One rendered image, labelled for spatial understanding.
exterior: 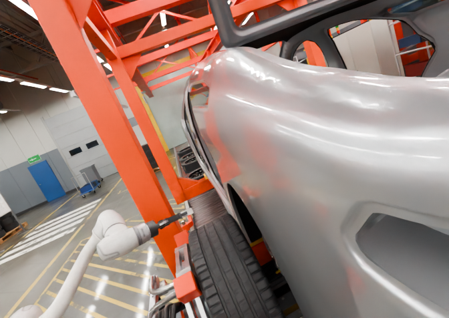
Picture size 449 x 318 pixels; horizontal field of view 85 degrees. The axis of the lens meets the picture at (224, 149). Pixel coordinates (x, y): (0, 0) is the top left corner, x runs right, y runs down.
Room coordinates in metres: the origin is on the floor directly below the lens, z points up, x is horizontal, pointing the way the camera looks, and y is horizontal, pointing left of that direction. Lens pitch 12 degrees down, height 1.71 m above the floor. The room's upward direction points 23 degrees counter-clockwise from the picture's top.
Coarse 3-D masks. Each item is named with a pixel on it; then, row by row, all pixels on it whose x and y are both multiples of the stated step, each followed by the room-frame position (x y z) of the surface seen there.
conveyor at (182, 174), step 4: (184, 144) 11.14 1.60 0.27; (188, 144) 10.60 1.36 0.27; (176, 148) 10.91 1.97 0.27; (180, 148) 10.44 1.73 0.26; (176, 152) 9.76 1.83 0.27; (176, 156) 8.42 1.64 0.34; (176, 160) 7.51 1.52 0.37; (180, 164) 7.21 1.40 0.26; (180, 168) 6.65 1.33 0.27; (180, 172) 5.91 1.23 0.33; (184, 172) 6.07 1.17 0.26; (180, 176) 5.54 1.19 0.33; (184, 176) 5.66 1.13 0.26
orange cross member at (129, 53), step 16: (256, 0) 3.67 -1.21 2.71; (272, 0) 3.71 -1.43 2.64; (288, 0) 3.80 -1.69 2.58; (208, 16) 3.56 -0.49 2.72; (240, 16) 3.69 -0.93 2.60; (160, 32) 3.45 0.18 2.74; (176, 32) 3.48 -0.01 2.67; (192, 32) 3.51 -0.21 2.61; (128, 48) 3.37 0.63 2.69; (144, 48) 3.40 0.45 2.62; (128, 64) 3.41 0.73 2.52
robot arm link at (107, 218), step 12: (108, 216) 1.10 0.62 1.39; (120, 216) 1.12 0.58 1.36; (96, 228) 1.07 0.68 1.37; (96, 240) 1.05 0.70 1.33; (84, 252) 1.03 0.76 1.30; (84, 264) 1.00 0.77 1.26; (72, 276) 0.96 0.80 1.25; (72, 288) 0.93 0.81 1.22; (60, 300) 0.89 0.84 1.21; (48, 312) 0.86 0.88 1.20; (60, 312) 0.87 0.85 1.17
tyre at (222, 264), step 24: (192, 240) 0.98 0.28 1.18; (216, 240) 0.93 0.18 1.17; (240, 240) 0.89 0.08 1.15; (216, 264) 0.83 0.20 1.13; (240, 264) 0.81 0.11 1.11; (216, 288) 0.77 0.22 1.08; (240, 288) 0.76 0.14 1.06; (264, 288) 0.75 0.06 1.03; (216, 312) 0.72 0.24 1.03; (240, 312) 0.72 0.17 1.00; (264, 312) 0.71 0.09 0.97
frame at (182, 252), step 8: (176, 248) 1.08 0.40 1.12; (184, 248) 1.05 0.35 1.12; (176, 256) 1.01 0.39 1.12; (184, 256) 0.99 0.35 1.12; (176, 264) 0.95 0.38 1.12; (192, 264) 1.23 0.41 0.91; (176, 272) 0.90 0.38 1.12; (184, 272) 0.88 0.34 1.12; (192, 272) 0.89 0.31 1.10; (200, 296) 0.83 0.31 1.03; (200, 304) 0.79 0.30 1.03; (192, 312) 0.77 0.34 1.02; (200, 312) 0.77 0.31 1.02
